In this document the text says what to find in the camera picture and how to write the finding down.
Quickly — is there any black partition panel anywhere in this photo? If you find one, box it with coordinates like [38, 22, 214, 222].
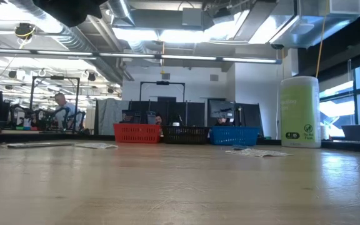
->
[235, 102, 264, 138]
[129, 99, 206, 128]

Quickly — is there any black plastic bin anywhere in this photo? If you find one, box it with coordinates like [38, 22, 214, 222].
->
[161, 126, 211, 145]

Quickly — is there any black background monitor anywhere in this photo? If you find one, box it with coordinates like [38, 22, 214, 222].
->
[207, 99, 236, 126]

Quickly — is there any red plastic bin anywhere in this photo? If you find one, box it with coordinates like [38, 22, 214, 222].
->
[113, 122, 163, 144]

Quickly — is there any blue plastic bin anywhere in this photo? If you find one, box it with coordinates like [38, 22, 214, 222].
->
[209, 126, 261, 146]

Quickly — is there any grey cloth panel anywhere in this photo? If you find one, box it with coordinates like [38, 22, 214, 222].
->
[96, 98, 130, 136]

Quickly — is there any long ceiling light bar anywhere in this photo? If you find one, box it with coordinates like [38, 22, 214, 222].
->
[0, 47, 283, 65]

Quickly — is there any grey ceiling box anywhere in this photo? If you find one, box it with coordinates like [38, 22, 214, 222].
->
[181, 7, 203, 28]

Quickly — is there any standing person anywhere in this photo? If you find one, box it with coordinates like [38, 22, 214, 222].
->
[53, 92, 86, 131]

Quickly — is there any green white wipes canister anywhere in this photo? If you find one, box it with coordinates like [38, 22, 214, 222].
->
[279, 76, 322, 149]

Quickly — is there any black background gantry frame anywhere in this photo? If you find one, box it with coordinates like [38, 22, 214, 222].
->
[139, 80, 186, 103]
[29, 76, 81, 134]

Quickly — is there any black aluminium table frame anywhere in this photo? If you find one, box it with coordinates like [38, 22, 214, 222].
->
[0, 130, 360, 154]

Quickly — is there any hanging yellow cable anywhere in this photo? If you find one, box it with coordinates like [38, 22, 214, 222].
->
[315, 0, 330, 78]

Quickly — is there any ceiling camera with yellow cable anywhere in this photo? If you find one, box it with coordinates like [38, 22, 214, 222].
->
[13, 22, 37, 49]

